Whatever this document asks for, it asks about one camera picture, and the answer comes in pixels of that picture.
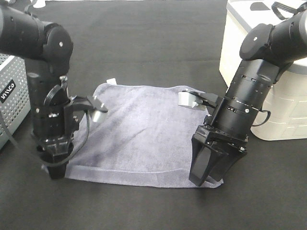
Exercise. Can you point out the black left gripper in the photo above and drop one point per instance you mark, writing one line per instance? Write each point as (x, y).
(55, 125)

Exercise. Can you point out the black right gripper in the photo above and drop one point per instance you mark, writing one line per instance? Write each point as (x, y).
(213, 153)

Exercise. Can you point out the grey microfibre towel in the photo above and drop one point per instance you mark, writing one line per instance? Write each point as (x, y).
(144, 141)

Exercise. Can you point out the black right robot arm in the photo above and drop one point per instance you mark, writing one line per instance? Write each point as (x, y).
(266, 52)

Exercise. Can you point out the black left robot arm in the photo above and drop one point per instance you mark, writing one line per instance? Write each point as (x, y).
(46, 48)

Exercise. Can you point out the grey perforated plastic basket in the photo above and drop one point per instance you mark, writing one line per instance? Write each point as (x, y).
(14, 98)

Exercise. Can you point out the black table mat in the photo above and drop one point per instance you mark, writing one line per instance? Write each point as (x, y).
(159, 43)

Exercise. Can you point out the white cup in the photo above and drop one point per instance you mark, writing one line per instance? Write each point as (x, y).
(38, 3)

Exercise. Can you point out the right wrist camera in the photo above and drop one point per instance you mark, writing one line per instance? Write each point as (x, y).
(194, 99)

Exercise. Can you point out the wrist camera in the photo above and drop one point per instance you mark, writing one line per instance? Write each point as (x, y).
(194, 99)
(98, 112)

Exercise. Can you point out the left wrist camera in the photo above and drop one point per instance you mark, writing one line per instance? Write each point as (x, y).
(98, 112)

